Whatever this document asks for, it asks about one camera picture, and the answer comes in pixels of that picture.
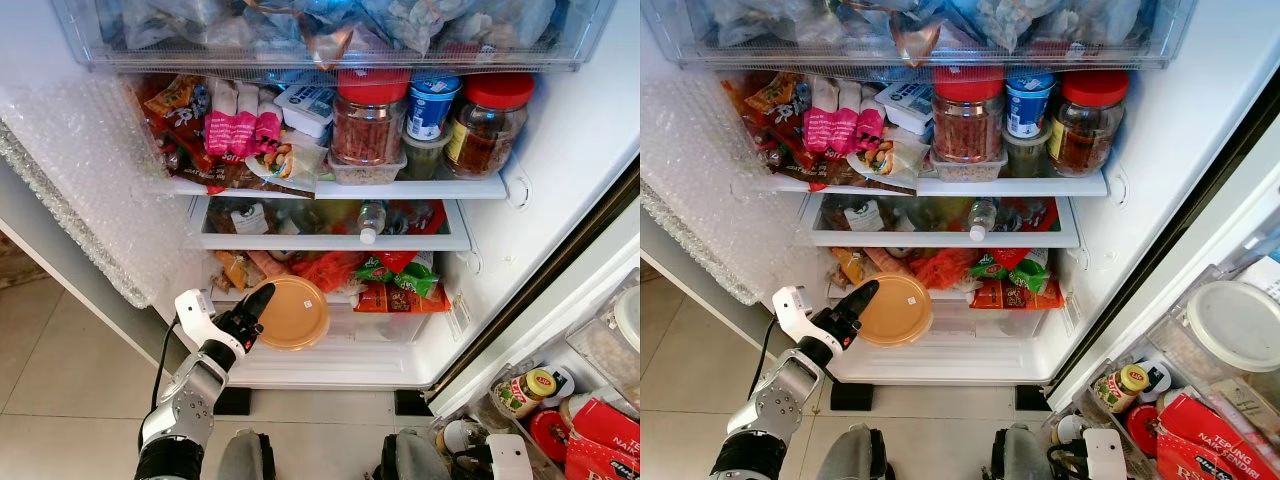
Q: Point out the brown foil wrapper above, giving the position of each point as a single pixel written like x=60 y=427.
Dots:
x=915 y=42
x=328 y=42

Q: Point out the red bag of carrots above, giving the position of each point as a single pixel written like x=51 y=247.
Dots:
x=325 y=270
x=942 y=268

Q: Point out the jar with yellow red lid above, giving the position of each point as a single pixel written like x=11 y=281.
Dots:
x=525 y=392
x=1122 y=388

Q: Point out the clear plastic food container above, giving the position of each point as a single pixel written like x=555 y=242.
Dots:
x=967 y=170
x=367 y=172

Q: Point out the orange-red flat packet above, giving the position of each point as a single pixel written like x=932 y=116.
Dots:
x=1020 y=296
x=400 y=298

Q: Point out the clear container with white lid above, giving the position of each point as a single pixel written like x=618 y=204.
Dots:
x=1235 y=325
x=615 y=335

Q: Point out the pink white packet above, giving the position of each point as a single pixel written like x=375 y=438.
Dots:
x=244 y=128
x=820 y=122
x=268 y=128
x=869 y=126
x=846 y=124
x=219 y=122

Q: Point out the red-lidded jar of red food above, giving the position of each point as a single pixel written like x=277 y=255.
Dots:
x=370 y=125
x=968 y=125

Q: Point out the blue white yoghurt cup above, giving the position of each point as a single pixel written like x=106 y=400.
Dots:
x=432 y=108
x=1030 y=106

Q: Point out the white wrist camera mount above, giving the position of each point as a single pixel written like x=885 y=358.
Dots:
x=193 y=310
x=792 y=308
x=508 y=457
x=1105 y=455

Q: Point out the red flour box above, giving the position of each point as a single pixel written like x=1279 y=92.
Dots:
x=1215 y=440
x=605 y=440

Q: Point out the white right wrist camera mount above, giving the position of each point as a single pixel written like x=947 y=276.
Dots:
x=1105 y=455
x=508 y=457

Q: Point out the white fridge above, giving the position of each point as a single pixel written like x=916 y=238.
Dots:
x=1170 y=130
x=570 y=130

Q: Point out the grey robot left leg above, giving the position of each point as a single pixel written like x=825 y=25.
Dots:
x=856 y=455
x=245 y=458

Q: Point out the black fridge foot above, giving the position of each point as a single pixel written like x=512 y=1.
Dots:
x=412 y=403
x=232 y=401
x=1032 y=398
x=851 y=397

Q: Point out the white fridge door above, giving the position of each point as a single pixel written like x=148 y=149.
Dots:
x=1200 y=230
x=560 y=300

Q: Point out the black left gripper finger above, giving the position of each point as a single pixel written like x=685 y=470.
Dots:
x=862 y=298
x=261 y=300

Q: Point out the greenish clear container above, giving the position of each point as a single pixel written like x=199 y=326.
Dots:
x=426 y=158
x=1026 y=156

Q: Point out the clear crisper drawer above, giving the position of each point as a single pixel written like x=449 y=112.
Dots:
x=400 y=328
x=1000 y=326

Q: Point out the round red lid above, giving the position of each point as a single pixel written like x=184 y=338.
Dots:
x=548 y=433
x=1143 y=430

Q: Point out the clear freezer drawer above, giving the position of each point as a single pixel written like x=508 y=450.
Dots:
x=685 y=45
x=95 y=45

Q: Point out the white fridge drawer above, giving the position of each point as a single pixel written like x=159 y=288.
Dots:
x=900 y=239
x=300 y=241

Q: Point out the orange red snack packet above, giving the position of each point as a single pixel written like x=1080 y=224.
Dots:
x=175 y=110
x=775 y=108

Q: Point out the white tub with blue label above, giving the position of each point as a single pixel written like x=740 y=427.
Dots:
x=908 y=103
x=305 y=106

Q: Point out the orange food packet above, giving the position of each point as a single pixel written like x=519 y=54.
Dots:
x=852 y=266
x=236 y=268

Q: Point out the green snack packet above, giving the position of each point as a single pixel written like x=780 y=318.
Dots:
x=405 y=272
x=1015 y=268

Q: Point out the white-capped clear bottle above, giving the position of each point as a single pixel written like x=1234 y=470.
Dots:
x=982 y=218
x=371 y=222

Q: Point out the printed food bag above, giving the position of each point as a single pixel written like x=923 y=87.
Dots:
x=292 y=162
x=890 y=160

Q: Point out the bubble wrap sheet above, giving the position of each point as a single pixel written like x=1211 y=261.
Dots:
x=700 y=180
x=90 y=180

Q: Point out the red-lidded jar with yellow label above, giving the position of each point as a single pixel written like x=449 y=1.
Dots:
x=1088 y=130
x=490 y=130

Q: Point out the grey robot leg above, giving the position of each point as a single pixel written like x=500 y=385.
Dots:
x=1022 y=455
x=410 y=458
x=856 y=455
x=245 y=458

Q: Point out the grey robot right leg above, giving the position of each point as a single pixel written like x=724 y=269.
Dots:
x=1022 y=455
x=410 y=458

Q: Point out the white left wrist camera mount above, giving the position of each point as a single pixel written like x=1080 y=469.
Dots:
x=792 y=308
x=193 y=310

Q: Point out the white-edged glass shelf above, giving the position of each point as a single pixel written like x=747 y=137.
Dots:
x=1020 y=186
x=420 y=188

